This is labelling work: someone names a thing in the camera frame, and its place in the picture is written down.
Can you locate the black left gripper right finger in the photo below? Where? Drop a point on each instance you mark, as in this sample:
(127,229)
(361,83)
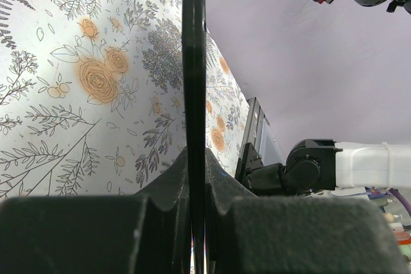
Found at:
(249,234)

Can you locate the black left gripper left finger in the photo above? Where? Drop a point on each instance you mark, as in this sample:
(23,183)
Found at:
(147,232)

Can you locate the black framed whiteboard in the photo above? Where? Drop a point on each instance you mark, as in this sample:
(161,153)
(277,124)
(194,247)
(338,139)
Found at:
(194,73)

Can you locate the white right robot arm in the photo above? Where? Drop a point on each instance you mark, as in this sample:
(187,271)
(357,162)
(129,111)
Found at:
(315,164)

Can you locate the floral patterned table mat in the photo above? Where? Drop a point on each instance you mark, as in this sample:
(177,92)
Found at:
(91,95)

